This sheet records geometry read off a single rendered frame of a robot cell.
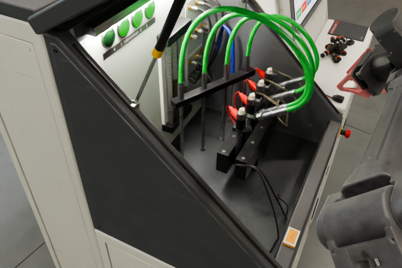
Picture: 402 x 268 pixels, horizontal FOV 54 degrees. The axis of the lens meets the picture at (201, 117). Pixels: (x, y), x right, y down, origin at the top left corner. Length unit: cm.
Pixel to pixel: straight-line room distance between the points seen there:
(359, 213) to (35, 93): 78
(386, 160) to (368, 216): 9
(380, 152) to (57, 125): 75
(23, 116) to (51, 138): 9
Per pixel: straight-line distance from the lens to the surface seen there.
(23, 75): 100
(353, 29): 202
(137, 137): 86
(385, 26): 78
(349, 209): 45
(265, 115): 111
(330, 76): 163
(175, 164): 86
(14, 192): 261
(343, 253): 45
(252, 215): 126
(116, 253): 134
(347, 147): 284
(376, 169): 48
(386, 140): 54
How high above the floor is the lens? 183
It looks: 39 degrees down
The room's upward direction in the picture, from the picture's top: 1 degrees clockwise
